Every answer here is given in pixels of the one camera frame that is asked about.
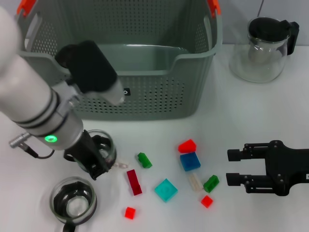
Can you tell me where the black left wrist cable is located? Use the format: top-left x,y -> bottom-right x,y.
9,134 -> 56,160

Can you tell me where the teal square building block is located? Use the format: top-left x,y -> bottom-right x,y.
154,178 -> 179,203

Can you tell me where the large white building block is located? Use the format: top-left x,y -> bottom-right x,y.
188,173 -> 204,192

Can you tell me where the grey perforated storage basket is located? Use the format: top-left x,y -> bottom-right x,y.
9,0 -> 224,121

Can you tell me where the glass pitcher with black handle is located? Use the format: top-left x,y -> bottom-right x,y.
229,16 -> 301,84

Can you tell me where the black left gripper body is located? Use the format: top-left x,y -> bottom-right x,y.
80,130 -> 102,167

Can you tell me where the small white building block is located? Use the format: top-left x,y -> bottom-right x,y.
112,161 -> 130,170

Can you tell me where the green building block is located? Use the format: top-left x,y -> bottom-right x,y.
203,174 -> 220,193
137,152 -> 153,169

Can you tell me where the left wrist camera housing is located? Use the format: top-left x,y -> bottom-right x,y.
55,40 -> 126,106

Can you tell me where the blue square building block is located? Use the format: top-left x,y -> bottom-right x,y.
180,152 -> 201,172

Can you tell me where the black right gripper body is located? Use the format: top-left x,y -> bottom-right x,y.
265,140 -> 309,196

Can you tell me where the small red cube block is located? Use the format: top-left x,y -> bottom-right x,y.
200,195 -> 214,208
125,206 -> 136,220

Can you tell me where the red slanted building block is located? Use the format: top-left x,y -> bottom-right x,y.
178,139 -> 197,153

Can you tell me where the dark red long building block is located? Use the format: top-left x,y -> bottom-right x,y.
126,169 -> 143,196

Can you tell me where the black pitcher lid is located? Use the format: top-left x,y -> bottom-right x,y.
248,17 -> 290,44

